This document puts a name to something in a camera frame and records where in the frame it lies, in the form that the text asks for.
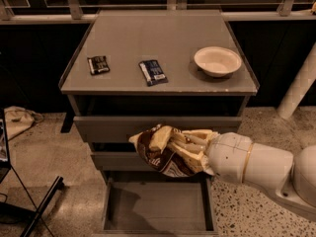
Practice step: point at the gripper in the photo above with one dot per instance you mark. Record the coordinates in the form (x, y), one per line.
(227, 157)

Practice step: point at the brown chip bag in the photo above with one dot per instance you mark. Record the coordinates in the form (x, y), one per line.
(167, 162)

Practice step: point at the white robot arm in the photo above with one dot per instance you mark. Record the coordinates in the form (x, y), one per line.
(287, 179)

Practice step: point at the grey middle drawer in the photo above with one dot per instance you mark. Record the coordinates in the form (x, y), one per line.
(130, 161)

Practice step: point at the grey drawer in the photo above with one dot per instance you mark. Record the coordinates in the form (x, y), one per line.
(130, 161)
(159, 208)
(115, 129)

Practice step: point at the grey bottom drawer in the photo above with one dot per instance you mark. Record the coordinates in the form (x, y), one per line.
(159, 208)

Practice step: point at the grey top drawer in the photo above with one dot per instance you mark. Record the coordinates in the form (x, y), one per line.
(115, 129)

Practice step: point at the grey drawer cabinet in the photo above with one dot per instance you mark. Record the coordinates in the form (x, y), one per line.
(172, 38)

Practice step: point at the beige cloth bag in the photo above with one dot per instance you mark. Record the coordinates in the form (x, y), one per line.
(19, 119)

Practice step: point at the blue snack packet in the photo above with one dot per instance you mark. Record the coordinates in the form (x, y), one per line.
(152, 72)

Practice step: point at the black snack packet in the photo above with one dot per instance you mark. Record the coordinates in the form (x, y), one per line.
(98, 65)

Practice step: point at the white bowl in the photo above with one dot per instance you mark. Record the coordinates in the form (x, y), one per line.
(217, 61)

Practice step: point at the metal window railing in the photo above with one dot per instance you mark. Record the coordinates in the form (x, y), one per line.
(85, 10)

